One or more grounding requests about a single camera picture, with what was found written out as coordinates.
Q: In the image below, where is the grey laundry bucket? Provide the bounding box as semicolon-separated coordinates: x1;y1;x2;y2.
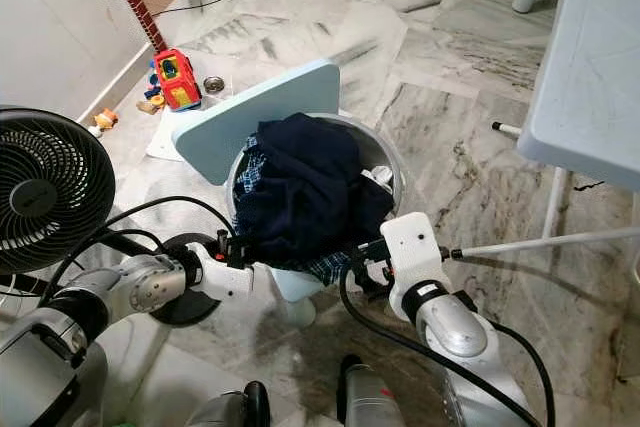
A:
228;112;406;278

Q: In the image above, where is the black floor fan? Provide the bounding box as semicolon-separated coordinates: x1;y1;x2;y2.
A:
0;109;221;326

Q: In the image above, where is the white paper sheet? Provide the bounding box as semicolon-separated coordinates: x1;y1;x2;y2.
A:
145;107;191;161

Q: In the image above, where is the navy garment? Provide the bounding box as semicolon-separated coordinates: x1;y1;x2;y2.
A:
235;112;396;266

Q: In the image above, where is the left robot leg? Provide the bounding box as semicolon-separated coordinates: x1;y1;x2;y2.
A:
185;380;273;427

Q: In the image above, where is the grey folding table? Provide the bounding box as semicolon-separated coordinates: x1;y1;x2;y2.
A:
445;0;640;258

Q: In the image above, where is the small orange toy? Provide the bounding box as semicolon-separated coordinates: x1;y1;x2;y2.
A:
93;109;119;133

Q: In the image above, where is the red toy truck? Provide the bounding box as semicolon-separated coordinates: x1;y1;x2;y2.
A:
153;48;203;111

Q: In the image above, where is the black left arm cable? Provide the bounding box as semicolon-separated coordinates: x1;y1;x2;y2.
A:
95;193;239;288

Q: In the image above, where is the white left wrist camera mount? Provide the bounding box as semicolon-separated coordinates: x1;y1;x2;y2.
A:
192;240;261;300

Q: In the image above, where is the white cloth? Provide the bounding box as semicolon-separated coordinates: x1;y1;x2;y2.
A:
365;165;396;188

